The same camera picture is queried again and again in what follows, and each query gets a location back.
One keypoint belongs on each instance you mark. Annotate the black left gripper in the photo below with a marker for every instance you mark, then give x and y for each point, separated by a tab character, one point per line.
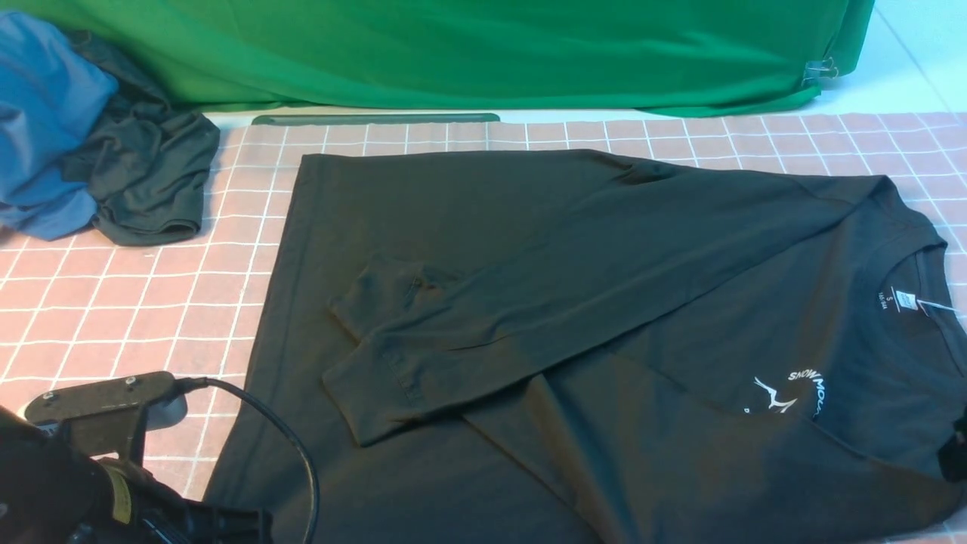
143	510

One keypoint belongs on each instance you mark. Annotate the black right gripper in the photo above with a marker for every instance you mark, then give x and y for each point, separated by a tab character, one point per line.
952	455

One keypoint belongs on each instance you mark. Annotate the dark gray long-sleeve shirt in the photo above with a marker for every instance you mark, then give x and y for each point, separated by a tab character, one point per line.
572	346

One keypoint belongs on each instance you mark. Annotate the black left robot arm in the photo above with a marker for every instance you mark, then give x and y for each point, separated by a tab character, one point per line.
51	493

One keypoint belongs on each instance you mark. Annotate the pink checkered tablecloth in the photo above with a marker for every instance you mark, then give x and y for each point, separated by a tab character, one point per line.
82	309

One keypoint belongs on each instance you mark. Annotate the dark gray crumpled garment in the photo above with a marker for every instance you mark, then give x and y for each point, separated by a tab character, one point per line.
146	162

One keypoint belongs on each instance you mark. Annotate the clear binder clip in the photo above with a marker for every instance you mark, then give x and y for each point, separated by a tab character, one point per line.
815	71

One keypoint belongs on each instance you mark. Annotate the green flat ruler strip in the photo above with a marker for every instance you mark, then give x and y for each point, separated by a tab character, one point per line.
373	119

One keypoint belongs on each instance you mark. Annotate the blue crumpled garment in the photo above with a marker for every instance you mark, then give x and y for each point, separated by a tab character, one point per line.
51	97

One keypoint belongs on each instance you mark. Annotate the green backdrop cloth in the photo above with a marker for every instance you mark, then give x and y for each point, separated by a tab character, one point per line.
690	59

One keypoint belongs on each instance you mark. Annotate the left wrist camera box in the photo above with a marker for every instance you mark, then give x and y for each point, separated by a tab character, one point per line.
111	416

